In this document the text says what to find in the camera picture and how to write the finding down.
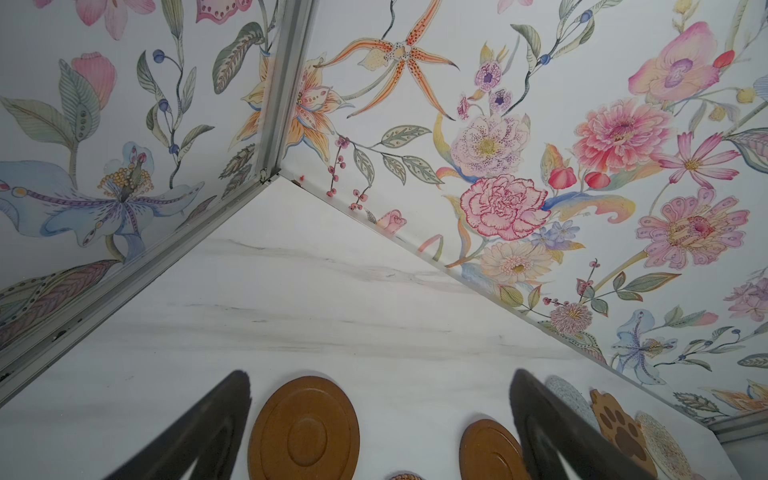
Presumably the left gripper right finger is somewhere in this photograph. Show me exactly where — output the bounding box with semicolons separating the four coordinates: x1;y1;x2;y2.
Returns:
509;369;652;479

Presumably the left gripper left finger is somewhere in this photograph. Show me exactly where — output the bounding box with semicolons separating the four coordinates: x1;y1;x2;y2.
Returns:
108;370;251;479

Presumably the grey round coaster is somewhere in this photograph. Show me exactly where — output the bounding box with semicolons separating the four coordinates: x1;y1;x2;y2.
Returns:
544;375;600;432

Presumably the dark brown round coaster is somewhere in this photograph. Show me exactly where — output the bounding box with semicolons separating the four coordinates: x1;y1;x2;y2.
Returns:
459;419;531;480

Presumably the brown paw coaster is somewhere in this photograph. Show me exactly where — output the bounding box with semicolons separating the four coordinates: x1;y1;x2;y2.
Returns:
590;389;658;479

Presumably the patterned round white coaster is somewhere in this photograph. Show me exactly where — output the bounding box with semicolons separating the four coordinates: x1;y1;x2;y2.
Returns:
635;411;695;480

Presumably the brown wooden round coaster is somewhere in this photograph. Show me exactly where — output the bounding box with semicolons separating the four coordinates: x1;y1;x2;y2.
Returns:
247;376;360;480

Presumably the woven rattan round coaster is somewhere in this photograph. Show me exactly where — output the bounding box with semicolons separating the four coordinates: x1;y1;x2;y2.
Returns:
388;472;424;480

